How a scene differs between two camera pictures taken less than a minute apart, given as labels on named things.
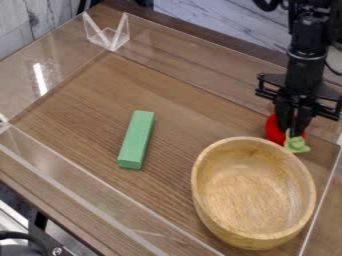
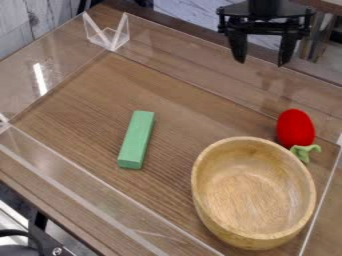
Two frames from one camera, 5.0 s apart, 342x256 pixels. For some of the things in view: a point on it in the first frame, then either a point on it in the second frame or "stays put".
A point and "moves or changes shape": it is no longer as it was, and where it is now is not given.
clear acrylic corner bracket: x=107 y=38 stays put
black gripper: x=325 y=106 -> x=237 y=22
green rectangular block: x=137 y=140 stays put
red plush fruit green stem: x=293 y=143 moves or changes shape
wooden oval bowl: x=253 y=190 stays put
